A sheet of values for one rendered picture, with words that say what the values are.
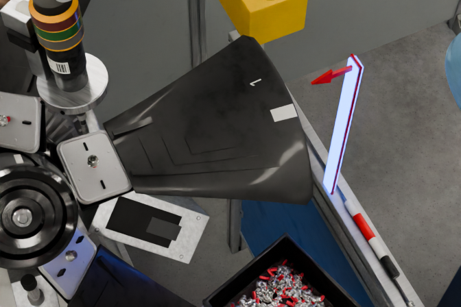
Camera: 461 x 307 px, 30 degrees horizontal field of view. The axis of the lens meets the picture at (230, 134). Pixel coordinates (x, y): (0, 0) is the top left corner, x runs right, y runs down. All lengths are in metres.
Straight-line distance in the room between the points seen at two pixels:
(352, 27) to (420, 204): 0.52
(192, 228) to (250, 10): 0.34
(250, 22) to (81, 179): 0.43
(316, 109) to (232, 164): 1.47
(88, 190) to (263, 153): 0.21
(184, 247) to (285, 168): 0.20
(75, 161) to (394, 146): 1.55
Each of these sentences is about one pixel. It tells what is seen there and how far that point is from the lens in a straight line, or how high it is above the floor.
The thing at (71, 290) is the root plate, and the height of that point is 1.11.
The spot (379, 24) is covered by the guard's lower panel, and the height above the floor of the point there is 0.16.
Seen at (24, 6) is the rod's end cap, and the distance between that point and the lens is 0.81.
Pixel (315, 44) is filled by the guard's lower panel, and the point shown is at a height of 0.18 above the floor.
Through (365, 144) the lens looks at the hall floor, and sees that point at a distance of 2.44.
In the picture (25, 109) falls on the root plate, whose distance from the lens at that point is 0.96.
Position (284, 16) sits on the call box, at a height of 1.03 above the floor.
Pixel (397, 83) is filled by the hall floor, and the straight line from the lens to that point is 2.57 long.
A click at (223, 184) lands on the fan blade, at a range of 1.01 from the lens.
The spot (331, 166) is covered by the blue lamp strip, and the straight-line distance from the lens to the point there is 1.30.
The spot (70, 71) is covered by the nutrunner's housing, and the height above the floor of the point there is 1.39.
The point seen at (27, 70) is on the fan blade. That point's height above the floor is 1.30.
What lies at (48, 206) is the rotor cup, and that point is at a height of 1.22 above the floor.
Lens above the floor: 2.05
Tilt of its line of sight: 58 degrees down
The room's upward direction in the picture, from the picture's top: 1 degrees clockwise
